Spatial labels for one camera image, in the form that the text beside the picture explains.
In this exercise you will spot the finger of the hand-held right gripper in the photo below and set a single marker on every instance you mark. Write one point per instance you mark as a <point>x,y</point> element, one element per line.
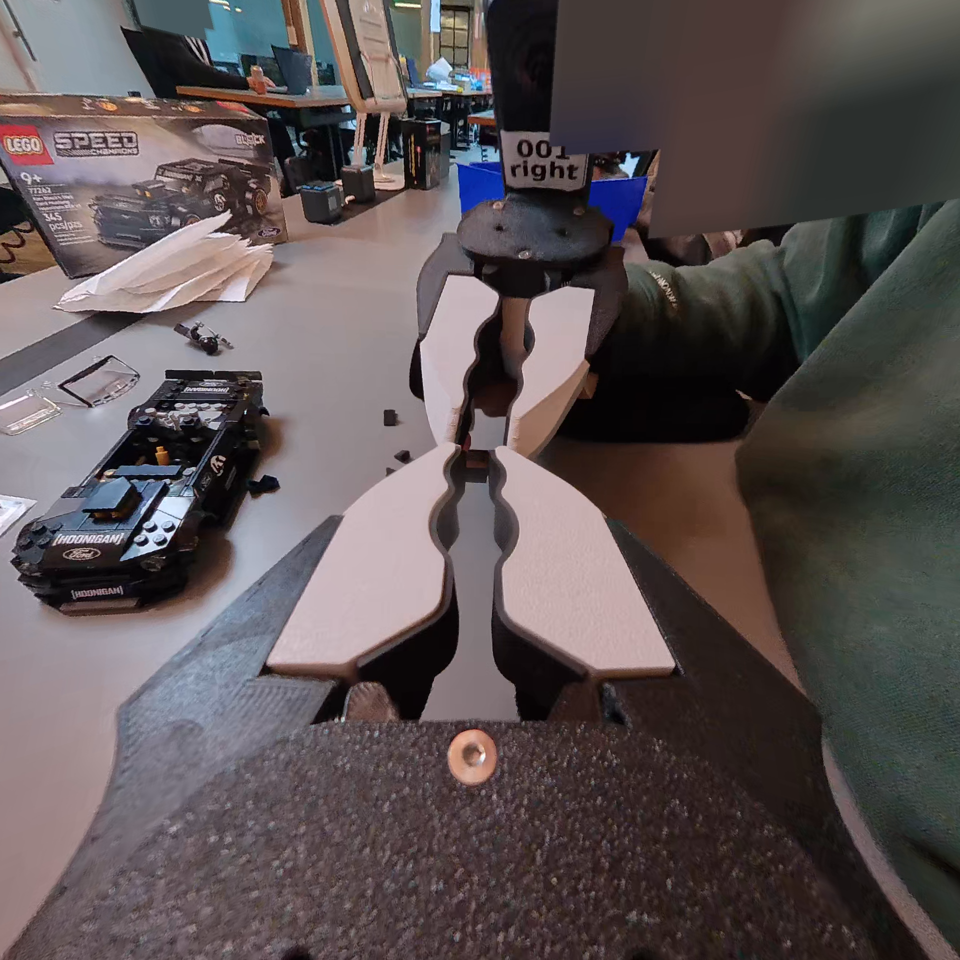
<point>555,360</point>
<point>450,353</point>

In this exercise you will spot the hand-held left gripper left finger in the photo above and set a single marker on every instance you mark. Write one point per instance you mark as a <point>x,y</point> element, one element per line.
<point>368,585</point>

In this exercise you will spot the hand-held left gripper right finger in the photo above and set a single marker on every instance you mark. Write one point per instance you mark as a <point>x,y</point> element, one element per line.
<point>578,585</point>

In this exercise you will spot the person's right forearm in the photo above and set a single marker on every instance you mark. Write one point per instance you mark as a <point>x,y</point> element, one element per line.
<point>705,300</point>

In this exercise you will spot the black lego car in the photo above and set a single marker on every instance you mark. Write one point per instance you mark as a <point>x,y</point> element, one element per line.
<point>143,495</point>

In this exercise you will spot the black lego axle assembly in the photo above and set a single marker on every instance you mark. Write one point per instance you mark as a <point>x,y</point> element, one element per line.
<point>203,338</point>

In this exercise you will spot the clear lego windshield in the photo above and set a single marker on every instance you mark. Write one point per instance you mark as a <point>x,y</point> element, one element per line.
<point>98,381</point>

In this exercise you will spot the lego set box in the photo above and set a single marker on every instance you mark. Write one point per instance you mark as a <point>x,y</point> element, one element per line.
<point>135,180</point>

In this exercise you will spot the clear flat lego piece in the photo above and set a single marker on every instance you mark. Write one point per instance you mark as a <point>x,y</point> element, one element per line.
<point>27,410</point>

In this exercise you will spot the blue storage bin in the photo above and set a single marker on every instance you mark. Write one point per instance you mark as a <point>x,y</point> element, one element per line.
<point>480,188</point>

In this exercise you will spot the small black box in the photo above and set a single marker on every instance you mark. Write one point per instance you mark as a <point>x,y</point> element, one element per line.
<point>359,183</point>
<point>321,201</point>

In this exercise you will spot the paper sign on stand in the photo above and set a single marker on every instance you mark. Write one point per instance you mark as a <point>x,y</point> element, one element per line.
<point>368,75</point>

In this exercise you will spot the white paper bags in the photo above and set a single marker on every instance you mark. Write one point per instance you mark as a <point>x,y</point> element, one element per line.
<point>165,270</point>

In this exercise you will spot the sticker sheet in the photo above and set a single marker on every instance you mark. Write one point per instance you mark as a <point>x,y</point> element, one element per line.
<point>12,515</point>

